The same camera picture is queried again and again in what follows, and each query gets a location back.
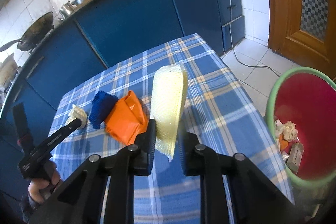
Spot white pot on stove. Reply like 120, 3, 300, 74
0, 53, 18, 92

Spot white power cable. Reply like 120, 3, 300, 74
194, 0, 281, 77

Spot blue crumpled cloth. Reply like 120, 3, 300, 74
89, 90, 118, 129

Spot person's left hand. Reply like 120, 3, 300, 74
28, 162, 63, 204

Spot white tissue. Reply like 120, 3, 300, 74
66, 104, 88, 129

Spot pale green small carton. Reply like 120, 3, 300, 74
286, 142, 304, 174

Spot orange paper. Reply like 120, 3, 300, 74
278, 134, 289, 152

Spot steel kettle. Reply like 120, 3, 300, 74
59, 1, 76, 19

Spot wooden door with glass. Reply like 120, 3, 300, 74
268, 0, 335, 79

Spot black wok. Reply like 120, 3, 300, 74
1, 11, 54, 52

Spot yellow sponge cloth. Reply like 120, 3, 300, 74
150, 64, 188, 161

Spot white teal medicine box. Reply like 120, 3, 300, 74
276, 138, 281, 153

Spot red bin with green rim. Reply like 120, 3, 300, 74
265, 67, 335, 189

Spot blue plaid tablecloth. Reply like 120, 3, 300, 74
50, 34, 293, 223

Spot orange folded plastic bag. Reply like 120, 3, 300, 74
104, 90, 148, 145

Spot blue kitchen cabinets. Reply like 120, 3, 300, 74
1, 0, 242, 199

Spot cream paper ball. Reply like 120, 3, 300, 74
282, 121, 298, 142

